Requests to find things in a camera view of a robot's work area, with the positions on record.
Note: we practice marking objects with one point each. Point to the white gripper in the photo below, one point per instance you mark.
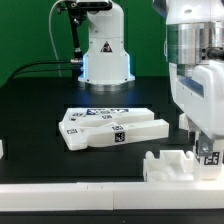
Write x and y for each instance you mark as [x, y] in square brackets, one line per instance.
[201, 97]

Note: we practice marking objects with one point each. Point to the white chair seat part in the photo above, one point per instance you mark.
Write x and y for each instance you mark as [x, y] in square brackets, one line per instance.
[170, 166]

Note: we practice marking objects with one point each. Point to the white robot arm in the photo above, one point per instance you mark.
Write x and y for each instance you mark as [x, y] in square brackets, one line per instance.
[194, 49]

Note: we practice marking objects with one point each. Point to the white chair back panel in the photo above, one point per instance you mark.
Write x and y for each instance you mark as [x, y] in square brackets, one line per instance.
[74, 113]

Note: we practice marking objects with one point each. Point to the white long chair side rear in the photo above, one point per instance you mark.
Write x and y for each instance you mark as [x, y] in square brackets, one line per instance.
[119, 118]

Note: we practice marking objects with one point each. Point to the white long chair side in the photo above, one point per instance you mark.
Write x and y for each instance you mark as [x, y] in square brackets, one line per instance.
[112, 134]
[119, 118]

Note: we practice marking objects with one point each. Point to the white long chair side front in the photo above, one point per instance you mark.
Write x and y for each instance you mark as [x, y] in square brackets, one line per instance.
[112, 134]

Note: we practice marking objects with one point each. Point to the white part at left edge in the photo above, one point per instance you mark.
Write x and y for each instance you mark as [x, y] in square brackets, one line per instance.
[1, 149]

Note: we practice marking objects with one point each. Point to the black camera stand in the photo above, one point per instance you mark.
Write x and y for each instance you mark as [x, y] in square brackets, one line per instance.
[77, 12]

